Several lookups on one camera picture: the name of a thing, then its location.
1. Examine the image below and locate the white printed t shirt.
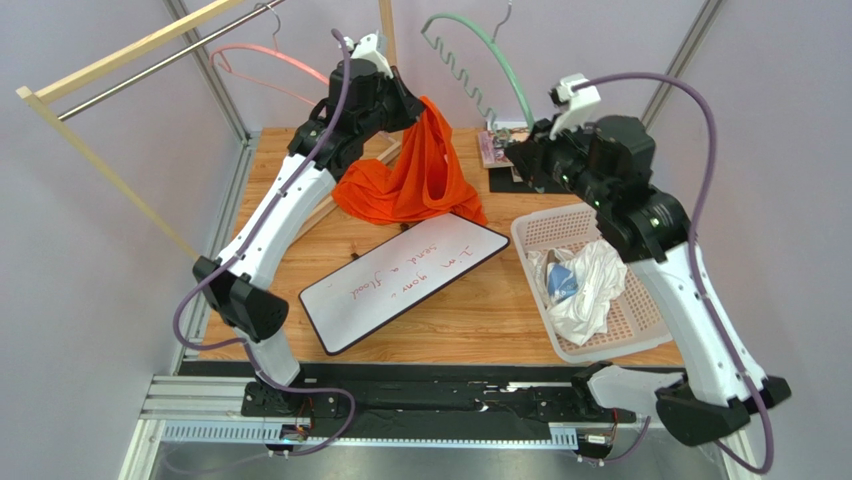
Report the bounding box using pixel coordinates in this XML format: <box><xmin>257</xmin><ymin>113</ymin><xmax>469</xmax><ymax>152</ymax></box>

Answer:
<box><xmin>526</xmin><ymin>240</ymin><xmax>627</xmax><ymax>346</ymax></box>

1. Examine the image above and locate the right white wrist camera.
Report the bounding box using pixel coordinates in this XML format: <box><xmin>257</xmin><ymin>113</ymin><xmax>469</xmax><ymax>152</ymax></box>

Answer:
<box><xmin>549</xmin><ymin>73</ymin><xmax>601</xmax><ymax>141</ymax></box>

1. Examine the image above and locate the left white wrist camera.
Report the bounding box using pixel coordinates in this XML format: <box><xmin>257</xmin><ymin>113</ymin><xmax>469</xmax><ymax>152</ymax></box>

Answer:
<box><xmin>344</xmin><ymin>31</ymin><xmax>395</xmax><ymax>79</ymax></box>

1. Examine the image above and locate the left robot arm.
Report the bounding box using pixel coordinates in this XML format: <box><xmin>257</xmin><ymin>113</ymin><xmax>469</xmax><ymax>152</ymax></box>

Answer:
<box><xmin>193</xmin><ymin>59</ymin><xmax>425</xmax><ymax>388</ymax></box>

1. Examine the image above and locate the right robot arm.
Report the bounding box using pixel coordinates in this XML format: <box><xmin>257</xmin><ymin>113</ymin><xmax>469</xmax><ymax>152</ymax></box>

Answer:
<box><xmin>504</xmin><ymin>116</ymin><xmax>791</xmax><ymax>446</ymax></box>

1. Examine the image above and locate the large black book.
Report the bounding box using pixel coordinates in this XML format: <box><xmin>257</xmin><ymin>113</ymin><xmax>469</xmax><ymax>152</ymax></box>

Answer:
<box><xmin>483</xmin><ymin>122</ymin><xmax>567</xmax><ymax>195</ymax></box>

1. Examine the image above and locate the wooden clothes rack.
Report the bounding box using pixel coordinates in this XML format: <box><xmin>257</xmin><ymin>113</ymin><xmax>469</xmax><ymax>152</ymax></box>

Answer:
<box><xmin>15</xmin><ymin>0</ymin><xmax>404</xmax><ymax>261</ymax></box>

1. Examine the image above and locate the pink cover book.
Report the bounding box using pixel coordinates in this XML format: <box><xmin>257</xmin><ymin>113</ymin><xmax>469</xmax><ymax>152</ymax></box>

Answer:
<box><xmin>478</xmin><ymin>127</ymin><xmax>529</xmax><ymax>169</ymax></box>

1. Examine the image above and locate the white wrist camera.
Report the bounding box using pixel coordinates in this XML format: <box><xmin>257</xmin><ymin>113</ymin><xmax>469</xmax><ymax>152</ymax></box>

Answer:
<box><xmin>549</xmin><ymin>73</ymin><xmax>601</xmax><ymax>141</ymax></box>
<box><xmin>344</xmin><ymin>31</ymin><xmax>395</xmax><ymax>79</ymax></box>

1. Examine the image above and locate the white plastic basket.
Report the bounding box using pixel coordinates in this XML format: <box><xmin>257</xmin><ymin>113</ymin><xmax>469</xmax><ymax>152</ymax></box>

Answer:
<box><xmin>511</xmin><ymin>204</ymin><xmax>672</xmax><ymax>364</ymax></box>

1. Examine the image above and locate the orange t shirt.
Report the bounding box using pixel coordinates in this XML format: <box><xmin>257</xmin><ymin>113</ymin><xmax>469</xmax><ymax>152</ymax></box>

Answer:
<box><xmin>331</xmin><ymin>96</ymin><xmax>488</xmax><ymax>226</ymax></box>

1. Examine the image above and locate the whiteboard with red writing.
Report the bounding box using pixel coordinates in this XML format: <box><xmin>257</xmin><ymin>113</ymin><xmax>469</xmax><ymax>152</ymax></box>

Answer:
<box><xmin>299</xmin><ymin>213</ymin><xmax>510</xmax><ymax>356</ymax></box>

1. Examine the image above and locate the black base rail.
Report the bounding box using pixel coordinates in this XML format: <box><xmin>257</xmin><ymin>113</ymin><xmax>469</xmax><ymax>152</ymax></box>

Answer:
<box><xmin>178</xmin><ymin>361</ymin><xmax>655</xmax><ymax>460</ymax></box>

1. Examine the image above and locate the pink clothes hanger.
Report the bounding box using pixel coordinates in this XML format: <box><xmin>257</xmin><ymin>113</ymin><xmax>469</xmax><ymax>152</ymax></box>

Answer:
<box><xmin>207</xmin><ymin>1</ymin><xmax>330</xmax><ymax>107</ymax></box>

